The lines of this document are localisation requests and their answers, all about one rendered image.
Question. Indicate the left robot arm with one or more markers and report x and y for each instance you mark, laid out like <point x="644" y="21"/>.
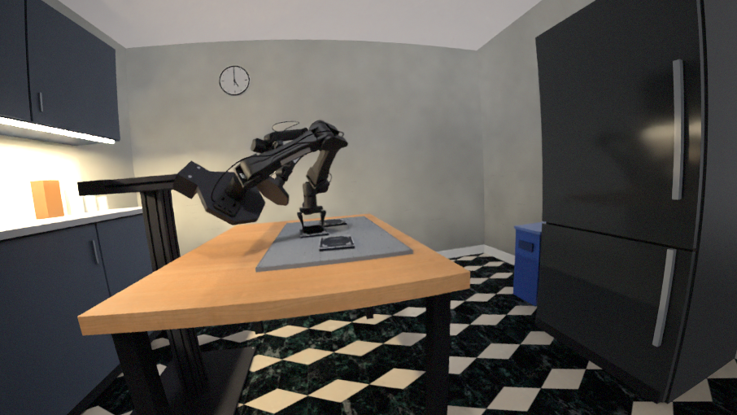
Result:
<point x="258" y="145"/>

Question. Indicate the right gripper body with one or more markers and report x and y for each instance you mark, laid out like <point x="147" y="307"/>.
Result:
<point x="310" y="205"/>

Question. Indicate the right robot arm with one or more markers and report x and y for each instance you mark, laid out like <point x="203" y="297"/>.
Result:
<point x="258" y="169"/>

